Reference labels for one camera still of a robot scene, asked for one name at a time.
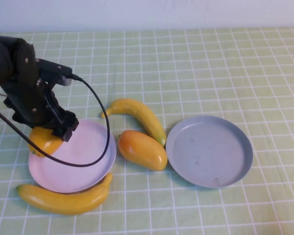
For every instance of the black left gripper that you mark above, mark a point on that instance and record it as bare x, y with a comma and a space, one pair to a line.
27, 98

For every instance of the yellow plastic mango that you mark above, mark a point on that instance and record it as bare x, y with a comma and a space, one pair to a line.
42, 144

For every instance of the yellow plastic banana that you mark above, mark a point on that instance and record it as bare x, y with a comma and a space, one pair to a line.
142, 112
63, 202

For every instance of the orange tinted plastic mango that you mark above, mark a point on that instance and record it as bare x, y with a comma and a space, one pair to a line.
142, 151

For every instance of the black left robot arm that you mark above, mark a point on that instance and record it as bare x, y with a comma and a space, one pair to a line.
0, 63

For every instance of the pink round plate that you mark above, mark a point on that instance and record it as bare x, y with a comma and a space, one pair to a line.
83, 147

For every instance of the blue-grey round plate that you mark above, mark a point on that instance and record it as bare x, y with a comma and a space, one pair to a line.
208, 151

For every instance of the green checkered tablecloth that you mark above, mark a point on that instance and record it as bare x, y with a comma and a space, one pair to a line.
186, 73

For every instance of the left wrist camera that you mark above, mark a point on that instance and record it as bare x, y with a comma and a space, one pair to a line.
56, 68

